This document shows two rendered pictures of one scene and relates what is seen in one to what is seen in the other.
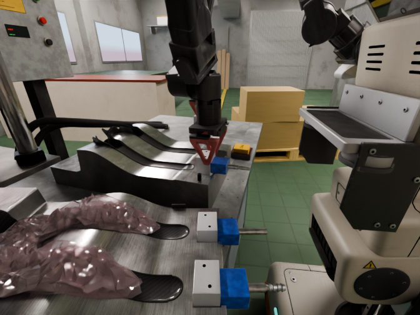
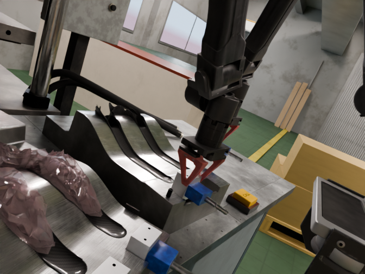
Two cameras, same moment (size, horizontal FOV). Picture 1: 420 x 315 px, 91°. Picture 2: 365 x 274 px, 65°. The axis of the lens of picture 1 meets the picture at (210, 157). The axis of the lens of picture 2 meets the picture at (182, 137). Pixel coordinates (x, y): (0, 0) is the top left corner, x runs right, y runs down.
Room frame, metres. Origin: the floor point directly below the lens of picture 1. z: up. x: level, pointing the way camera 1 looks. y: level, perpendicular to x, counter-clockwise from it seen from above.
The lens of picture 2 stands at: (-0.10, -0.09, 1.18)
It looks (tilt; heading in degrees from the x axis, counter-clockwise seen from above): 17 degrees down; 15
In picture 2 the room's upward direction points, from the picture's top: 22 degrees clockwise
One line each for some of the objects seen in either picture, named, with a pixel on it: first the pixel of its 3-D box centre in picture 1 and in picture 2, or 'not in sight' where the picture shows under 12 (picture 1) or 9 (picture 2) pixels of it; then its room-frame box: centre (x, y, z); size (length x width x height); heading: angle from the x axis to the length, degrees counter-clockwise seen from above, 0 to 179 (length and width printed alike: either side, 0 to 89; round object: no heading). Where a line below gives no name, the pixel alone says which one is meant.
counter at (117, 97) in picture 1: (93, 105); (123, 80); (3.44, 1.92, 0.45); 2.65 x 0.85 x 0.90; 84
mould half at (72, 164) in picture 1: (145, 157); (134, 150); (0.60, 0.21, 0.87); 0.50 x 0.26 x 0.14; 73
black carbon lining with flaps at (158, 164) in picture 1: (146, 144); (141, 137); (0.59, 0.19, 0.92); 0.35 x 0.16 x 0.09; 73
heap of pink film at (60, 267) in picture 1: (67, 237); (23, 174); (0.24, 0.22, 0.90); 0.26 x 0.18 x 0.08; 90
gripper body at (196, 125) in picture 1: (209, 114); (210, 134); (0.48, 0.00, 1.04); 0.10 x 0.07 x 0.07; 162
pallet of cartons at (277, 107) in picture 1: (283, 118); (342, 201); (2.77, -1.00, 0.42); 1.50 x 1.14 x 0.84; 84
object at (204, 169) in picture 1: (224, 165); (202, 195); (0.46, -0.04, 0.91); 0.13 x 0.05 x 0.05; 72
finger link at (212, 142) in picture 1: (207, 145); (195, 164); (0.46, 0.00, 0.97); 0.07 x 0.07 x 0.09; 72
